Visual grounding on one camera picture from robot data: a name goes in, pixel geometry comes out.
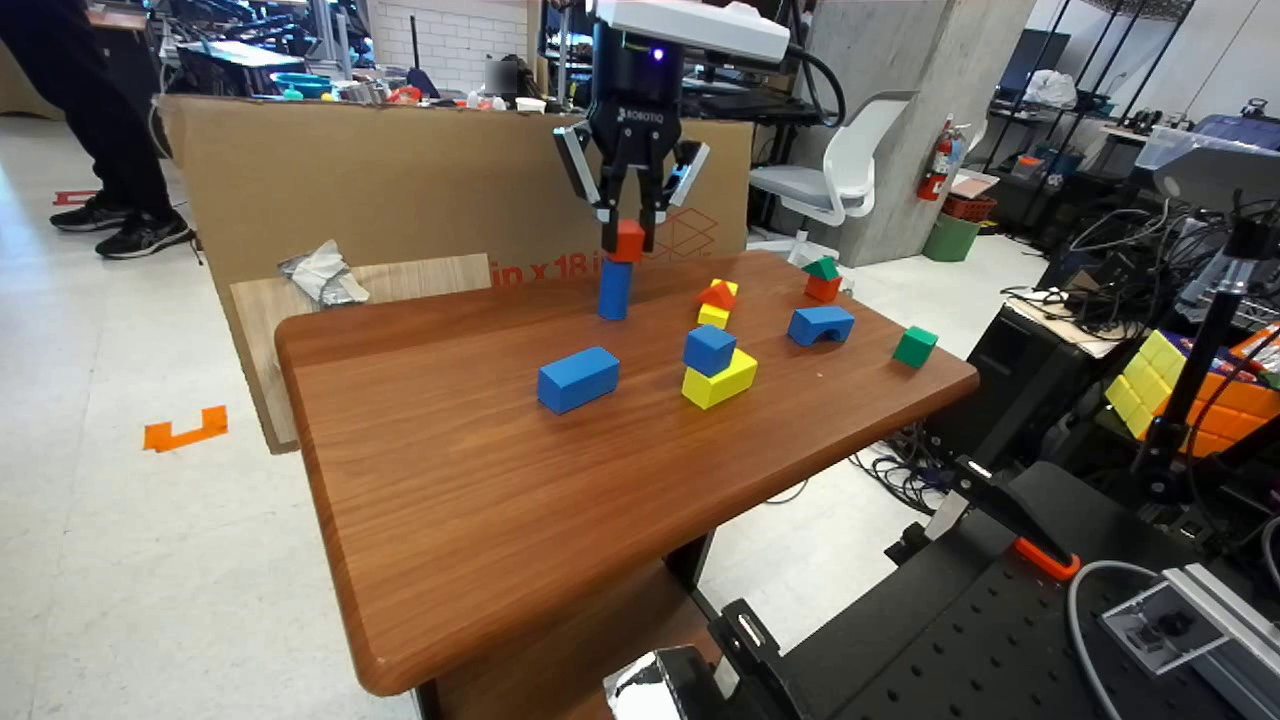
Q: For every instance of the light wooden board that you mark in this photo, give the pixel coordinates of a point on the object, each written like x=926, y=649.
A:
x=267, y=324

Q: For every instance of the orange tape floor mark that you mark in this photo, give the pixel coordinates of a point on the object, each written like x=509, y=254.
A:
x=182, y=434

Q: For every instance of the red fire extinguisher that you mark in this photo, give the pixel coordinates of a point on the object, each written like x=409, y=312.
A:
x=943, y=163

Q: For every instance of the green bin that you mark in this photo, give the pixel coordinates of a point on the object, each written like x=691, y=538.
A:
x=951, y=237

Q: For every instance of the blue rectangular block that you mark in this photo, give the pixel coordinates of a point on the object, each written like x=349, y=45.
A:
x=579, y=377

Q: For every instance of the orange block with yellow face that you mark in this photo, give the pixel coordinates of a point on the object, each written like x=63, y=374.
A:
x=722, y=292

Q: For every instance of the yellow sticky note pad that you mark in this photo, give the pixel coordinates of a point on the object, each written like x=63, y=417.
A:
x=1146, y=386

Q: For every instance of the red box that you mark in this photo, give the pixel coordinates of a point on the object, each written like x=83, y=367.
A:
x=970, y=199

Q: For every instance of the black camera stand pole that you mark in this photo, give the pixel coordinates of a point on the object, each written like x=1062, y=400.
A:
x=1186, y=386

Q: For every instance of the blue arch block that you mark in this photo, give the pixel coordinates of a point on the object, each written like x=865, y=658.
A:
x=822, y=323

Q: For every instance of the person's black trousers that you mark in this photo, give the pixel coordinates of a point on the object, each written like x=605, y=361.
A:
x=93, y=92

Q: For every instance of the tall blue block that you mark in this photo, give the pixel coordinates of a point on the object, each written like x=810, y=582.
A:
x=613, y=290

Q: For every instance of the crumpled clear plastic bag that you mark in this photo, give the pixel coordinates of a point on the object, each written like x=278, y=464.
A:
x=325, y=273

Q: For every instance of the green cube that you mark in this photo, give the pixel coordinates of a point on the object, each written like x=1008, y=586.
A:
x=914, y=345

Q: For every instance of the large cardboard box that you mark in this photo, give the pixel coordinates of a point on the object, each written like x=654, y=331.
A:
x=440, y=183

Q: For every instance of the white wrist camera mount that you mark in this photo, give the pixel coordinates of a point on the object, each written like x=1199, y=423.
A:
x=692, y=24

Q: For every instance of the black tool with orange grip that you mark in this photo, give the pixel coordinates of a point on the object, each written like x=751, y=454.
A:
x=1027, y=532

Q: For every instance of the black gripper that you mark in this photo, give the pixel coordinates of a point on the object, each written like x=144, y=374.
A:
x=638, y=102

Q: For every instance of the yellow L-shaped block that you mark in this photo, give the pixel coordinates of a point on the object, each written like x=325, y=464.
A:
x=722, y=386

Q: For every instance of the green wedge block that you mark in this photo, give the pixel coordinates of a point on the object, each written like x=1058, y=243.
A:
x=822, y=269

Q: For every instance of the aluminium rail with label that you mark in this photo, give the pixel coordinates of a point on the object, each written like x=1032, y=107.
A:
x=1200, y=632

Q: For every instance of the black sneaker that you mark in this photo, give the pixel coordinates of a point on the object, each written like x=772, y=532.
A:
x=144, y=235
x=83, y=216

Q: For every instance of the white office chair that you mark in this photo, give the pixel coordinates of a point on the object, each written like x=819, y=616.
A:
x=840, y=167

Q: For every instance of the wooden table pedestal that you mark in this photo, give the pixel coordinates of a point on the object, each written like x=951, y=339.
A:
x=563, y=667

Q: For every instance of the small yellow block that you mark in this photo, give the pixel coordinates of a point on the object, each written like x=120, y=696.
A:
x=712, y=317

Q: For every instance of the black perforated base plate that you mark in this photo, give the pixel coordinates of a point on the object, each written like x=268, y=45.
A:
x=963, y=642

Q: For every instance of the red-orange block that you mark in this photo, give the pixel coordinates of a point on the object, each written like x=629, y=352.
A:
x=822, y=290

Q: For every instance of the orange box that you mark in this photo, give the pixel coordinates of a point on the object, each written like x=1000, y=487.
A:
x=1232, y=404

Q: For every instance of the blue cube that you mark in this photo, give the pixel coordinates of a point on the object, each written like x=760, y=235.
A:
x=709, y=348

